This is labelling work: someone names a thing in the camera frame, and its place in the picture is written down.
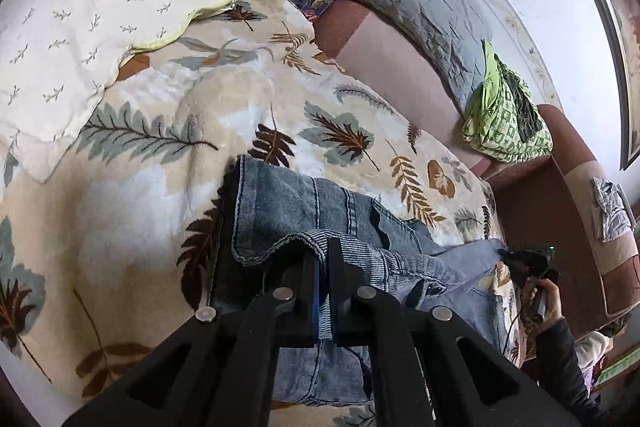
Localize person's right hand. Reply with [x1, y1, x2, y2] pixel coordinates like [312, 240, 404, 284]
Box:
[536, 279, 566, 334]

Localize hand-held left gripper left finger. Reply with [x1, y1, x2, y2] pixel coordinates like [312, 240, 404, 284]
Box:
[62, 253, 320, 427]

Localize white sprig print quilt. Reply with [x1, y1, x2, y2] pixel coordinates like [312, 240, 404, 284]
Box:
[0, 0, 237, 184]

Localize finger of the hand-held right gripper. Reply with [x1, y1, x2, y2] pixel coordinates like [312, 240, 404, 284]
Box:
[496, 248, 524, 279]

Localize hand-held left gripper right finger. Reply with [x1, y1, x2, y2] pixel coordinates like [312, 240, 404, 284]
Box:
[326, 237, 582, 427]

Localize leaf print fleece blanket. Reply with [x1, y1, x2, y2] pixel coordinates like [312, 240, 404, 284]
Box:
[0, 0, 526, 427]

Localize grey denim pants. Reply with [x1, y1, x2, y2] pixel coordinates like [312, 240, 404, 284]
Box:
[210, 154, 512, 408]

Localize brown and pink sofa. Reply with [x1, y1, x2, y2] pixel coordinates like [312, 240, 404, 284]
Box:
[314, 0, 640, 340]

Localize dark window frame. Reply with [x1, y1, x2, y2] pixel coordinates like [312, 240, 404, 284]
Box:
[569, 0, 640, 172]

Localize grey crumpled cloth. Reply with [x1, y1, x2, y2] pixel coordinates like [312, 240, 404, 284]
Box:
[591, 177, 637, 243]

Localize green patterned cloth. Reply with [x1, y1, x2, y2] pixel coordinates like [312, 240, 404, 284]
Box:
[461, 39, 555, 164]

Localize person's right forearm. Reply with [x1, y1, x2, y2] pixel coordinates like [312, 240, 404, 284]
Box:
[525, 317, 613, 427]

